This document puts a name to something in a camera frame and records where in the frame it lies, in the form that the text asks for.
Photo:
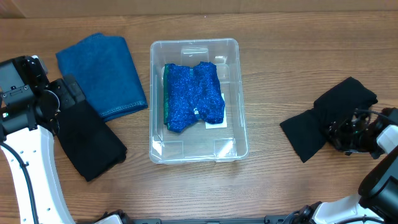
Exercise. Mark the black cloth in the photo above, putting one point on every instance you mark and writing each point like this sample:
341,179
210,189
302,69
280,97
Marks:
88,142
304,131

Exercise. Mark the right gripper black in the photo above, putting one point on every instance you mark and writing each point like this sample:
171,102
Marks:
334,132

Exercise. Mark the sparkly blue green garment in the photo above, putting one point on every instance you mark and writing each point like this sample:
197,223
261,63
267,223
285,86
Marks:
185,92

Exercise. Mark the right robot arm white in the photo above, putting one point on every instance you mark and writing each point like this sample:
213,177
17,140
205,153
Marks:
376,199

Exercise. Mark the folded blue towel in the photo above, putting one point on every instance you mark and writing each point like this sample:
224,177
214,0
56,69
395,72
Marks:
103,67

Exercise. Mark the white label in bin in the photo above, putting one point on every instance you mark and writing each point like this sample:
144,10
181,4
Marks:
214,111

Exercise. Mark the clear plastic storage bin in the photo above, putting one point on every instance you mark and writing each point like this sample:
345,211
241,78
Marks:
196,143

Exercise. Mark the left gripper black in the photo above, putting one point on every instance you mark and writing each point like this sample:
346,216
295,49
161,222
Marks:
67,99

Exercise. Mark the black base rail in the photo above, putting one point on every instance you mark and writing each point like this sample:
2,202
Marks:
119,217

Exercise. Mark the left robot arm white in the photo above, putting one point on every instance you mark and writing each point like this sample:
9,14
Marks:
29,106

